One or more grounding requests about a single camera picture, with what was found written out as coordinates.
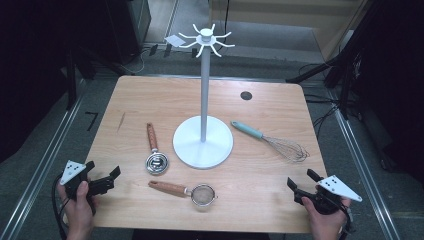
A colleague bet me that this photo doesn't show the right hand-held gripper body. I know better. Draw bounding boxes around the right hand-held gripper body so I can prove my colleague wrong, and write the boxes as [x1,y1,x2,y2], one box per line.
[294,174,364,215]

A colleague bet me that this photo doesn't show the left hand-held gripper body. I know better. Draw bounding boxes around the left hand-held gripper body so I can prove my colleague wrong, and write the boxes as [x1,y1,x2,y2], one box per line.
[59,159,116,201]

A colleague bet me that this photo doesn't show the wooden-handled metal measuring cup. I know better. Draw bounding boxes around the wooden-handled metal measuring cup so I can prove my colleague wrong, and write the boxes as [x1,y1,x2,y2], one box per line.
[144,122,170,176]

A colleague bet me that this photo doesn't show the wooden-handled mesh strainer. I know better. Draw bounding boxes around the wooden-handled mesh strainer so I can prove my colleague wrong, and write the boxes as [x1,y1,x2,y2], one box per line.
[147,180,219,208]

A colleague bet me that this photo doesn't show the teal-handled wire whisk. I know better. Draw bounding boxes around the teal-handled wire whisk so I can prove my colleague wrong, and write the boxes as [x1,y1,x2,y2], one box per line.
[230,120,310,164]

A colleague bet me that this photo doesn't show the white hook rack stand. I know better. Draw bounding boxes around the white hook rack stand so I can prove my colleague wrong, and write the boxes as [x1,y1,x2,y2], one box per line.
[172,23,236,170]

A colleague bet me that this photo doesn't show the person's right hand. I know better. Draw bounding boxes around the person's right hand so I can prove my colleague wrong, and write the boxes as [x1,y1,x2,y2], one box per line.
[300,196,352,240]

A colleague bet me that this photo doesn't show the person's left hand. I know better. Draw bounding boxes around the person's left hand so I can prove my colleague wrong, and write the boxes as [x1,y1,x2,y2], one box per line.
[56,180,98,240]

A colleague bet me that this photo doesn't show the black metal stand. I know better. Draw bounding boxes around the black metal stand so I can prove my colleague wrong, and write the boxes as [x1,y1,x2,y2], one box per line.
[285,0,388,121]
[64,49,81,111]

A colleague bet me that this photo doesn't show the dark glass cabinet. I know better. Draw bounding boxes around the dark glass cabinet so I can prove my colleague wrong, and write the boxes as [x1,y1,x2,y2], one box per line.
[109,0,152,65]

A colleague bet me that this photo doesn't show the white paper sheet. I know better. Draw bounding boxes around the white paper sheet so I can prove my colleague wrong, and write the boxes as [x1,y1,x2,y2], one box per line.
[164,34,187,48]

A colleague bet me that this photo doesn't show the metal floor rail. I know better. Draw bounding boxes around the metal floor rail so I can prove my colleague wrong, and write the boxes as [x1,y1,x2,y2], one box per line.
[331,103,401,240]
[0,96,84,240]

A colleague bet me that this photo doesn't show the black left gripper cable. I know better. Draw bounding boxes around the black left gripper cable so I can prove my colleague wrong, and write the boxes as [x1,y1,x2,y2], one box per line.
[50,173,69,240]

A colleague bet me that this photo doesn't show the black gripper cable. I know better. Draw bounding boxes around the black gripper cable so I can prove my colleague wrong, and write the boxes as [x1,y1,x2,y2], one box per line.
[50,173,69,240]
[339,202,356,240]

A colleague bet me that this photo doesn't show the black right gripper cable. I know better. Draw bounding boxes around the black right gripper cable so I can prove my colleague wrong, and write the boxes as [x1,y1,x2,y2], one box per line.
[339,202,356,240]

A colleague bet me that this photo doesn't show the black floor cable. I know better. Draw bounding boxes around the black floor cable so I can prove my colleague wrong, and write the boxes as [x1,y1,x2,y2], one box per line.
[303,93,343,136]

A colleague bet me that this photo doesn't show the thin black power cable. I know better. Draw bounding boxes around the thin black power cable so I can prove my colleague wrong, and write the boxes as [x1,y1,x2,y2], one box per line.
[223,0,232,36]

